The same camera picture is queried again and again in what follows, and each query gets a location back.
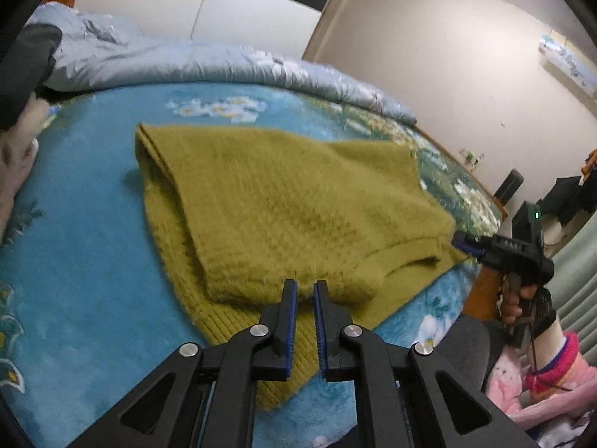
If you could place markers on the olive green knitted sweater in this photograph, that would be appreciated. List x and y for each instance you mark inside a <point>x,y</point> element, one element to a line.
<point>289,205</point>

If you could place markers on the wooden bed frame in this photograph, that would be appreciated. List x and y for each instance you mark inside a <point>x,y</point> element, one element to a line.
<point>485,289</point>

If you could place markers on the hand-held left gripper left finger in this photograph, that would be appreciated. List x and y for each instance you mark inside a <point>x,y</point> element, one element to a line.
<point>293,305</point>

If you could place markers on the black bag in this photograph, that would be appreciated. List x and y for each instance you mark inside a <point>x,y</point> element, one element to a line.
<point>566,196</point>

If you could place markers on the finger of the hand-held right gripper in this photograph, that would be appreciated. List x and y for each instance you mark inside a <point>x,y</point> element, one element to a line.
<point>466,243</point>

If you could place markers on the wall socket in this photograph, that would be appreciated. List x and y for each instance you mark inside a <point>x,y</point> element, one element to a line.
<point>472,157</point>

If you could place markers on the dark cloth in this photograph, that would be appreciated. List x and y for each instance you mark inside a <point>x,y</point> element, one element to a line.
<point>25,70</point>

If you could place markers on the pink plush garment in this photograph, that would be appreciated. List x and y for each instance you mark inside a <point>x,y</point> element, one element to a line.
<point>508,382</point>

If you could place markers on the grey-blue floral quilt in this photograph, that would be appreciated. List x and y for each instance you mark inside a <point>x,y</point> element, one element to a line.
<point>154,63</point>

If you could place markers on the black cylindrical speaker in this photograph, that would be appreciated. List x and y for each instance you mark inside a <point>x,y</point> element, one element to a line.
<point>509,186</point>

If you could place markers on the white wardrobe with black trim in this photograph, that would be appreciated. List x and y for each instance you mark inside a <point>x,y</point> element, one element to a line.
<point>205,4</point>

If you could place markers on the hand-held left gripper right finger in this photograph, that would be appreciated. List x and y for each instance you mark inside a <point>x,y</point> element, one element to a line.
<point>319,317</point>

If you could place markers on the person's right hand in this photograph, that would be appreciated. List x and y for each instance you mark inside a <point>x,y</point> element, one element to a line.
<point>512,307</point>

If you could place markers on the cream cloth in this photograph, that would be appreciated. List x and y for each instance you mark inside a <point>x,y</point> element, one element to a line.
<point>18,158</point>

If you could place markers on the blue floral plush blanket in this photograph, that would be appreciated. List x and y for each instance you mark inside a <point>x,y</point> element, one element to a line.
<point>84,252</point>

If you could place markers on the wall air conditioner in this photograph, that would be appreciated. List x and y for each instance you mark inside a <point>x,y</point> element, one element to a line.
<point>566,63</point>

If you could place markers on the pale green curtain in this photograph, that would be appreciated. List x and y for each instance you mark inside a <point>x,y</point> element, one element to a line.
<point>578,270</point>

